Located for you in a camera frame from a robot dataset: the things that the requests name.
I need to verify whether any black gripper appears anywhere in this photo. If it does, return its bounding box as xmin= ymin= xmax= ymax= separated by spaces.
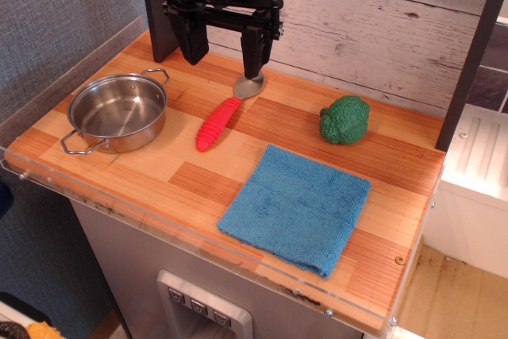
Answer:
xmin=164 ymin=0 xmax=283 ymax=79

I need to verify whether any red-handled metal spoon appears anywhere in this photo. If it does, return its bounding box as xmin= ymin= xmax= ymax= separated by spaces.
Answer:
xmin=195 ymin=71 xmax=264 ymax=152

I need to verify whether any blue cloth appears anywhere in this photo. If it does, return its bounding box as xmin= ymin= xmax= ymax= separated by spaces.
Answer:
xmin=217 ymin=145 xmax=371 ymax=279

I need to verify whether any stainless steel pot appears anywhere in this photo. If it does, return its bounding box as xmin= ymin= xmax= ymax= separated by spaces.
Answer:
xmin=60 ymin=68 xmax=170 ymax=155

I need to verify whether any green toy broccoli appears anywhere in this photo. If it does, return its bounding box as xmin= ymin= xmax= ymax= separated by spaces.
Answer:
xmin=319 ymin=95 xmax=370 ymax=145

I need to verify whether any grey toy dispenser panel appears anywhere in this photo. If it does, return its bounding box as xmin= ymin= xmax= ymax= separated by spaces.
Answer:
xmin=156 ymin=270 xmax=254 ymax=338

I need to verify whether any dark left frame post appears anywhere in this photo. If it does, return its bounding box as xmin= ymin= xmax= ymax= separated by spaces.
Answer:
xmin=144 ymin=0 xmax=179 ymax=63

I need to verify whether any dark frame post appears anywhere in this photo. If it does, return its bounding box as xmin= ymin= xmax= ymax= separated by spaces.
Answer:
xmin=144 ymin=0 xmax=179 ymax=63
xmin=435 ymin=0 xmax=504 ymax=152

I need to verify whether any dark right frame post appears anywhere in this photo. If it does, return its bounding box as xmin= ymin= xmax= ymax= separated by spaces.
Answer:
xmin=435 ymin=0 xmax=504 ymax=152

